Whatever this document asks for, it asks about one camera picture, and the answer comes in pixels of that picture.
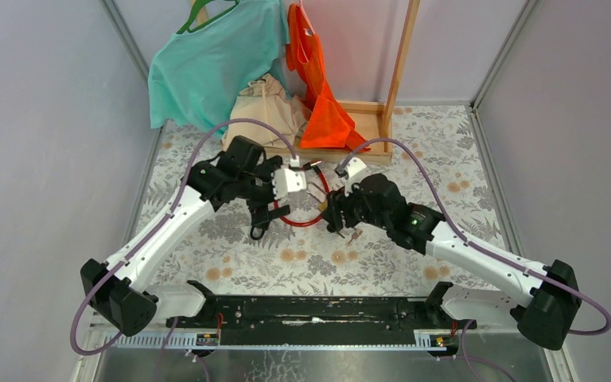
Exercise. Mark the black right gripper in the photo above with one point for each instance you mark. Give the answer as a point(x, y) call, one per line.
point(336, 201)

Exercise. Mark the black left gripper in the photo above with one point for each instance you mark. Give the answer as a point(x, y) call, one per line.
point(265, 170)

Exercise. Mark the red cable lock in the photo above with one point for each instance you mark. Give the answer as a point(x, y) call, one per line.
point(324, 188)

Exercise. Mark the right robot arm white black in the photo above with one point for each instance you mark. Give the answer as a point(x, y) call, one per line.
point(530, 295)

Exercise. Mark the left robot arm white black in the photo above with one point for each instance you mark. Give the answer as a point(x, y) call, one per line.
point(120, 288)

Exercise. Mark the black padlock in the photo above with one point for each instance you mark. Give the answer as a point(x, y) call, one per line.
point(258, 230)

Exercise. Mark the wooden clothes rack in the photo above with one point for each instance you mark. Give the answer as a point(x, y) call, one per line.
point(373, 120)

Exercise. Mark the beige cloth bag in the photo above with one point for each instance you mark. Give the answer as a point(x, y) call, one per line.
point(265, 100)

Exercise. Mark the orange garment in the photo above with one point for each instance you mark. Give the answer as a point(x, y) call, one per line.
point(329, 126)

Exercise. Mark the teal t-shirt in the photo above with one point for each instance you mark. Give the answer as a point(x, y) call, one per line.
point(195, 78)

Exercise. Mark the green clothes hanger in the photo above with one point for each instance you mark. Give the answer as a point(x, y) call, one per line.
point(198, 16)

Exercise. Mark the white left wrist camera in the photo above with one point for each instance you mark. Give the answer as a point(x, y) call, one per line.
point(287, 179)

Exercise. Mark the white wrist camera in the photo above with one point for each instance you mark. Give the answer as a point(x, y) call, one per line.
point(287, 179)
point(352, 173)

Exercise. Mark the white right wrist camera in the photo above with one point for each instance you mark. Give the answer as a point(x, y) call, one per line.
point(352, 173)

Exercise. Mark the aluminium frame rail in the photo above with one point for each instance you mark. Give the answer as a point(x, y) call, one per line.
point(477, 337)

